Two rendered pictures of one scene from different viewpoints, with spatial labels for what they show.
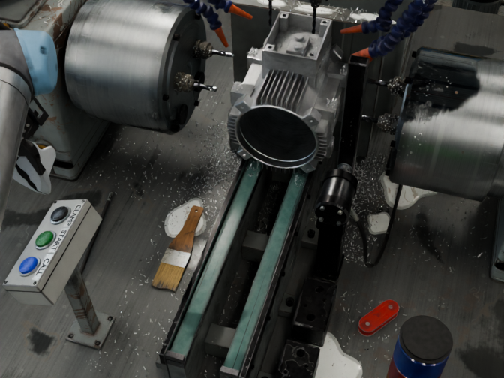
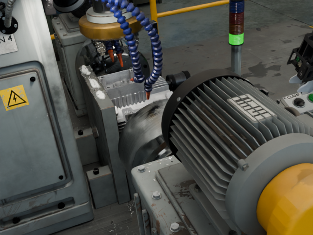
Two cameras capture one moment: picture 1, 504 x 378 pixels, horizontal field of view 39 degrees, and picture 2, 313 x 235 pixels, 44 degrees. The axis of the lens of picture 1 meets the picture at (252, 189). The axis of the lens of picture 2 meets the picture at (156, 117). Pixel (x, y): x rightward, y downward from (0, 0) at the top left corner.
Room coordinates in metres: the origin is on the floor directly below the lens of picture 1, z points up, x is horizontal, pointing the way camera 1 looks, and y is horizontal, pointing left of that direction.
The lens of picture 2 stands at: (1.57, 0.81, 1.65)
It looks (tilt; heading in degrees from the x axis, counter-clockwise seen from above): 32 degrees down; 234
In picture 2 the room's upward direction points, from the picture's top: 6 degrees counter-clockwise
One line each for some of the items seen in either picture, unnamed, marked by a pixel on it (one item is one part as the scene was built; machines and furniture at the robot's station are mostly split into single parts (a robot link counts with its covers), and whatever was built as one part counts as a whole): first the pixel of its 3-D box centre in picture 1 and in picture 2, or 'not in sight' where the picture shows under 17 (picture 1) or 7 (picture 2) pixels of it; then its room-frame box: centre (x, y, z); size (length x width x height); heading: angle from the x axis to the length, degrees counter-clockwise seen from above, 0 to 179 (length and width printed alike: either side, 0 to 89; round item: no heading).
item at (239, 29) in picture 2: not in sight; (236, 27); (0.38, -0.19, 1.10); 0.06 x 0.06 x 0.04
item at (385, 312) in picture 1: (378, 317); not in sight; (0.63, -0.22, 0.81); 0.09 x 0.03 x 0.02; 126
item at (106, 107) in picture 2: (310, 68); (92, 136); (1.13, -0.13, 0.97); 0.30 x 0.11 x 0.34; 71
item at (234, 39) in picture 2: not in sight; (236, 38); (0.38, -0.19, 1.05); 0.06 x 0.06 x 0.04
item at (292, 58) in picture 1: (297, 50); (122, 89); (1.02, -0.09, 1.11); 0.12 x 0.11 x 0.07; 161
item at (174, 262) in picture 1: (181, 246); not in sight; (0.81, 0.14, 0.80); 0.21 x 0.05 x 0.01; 162
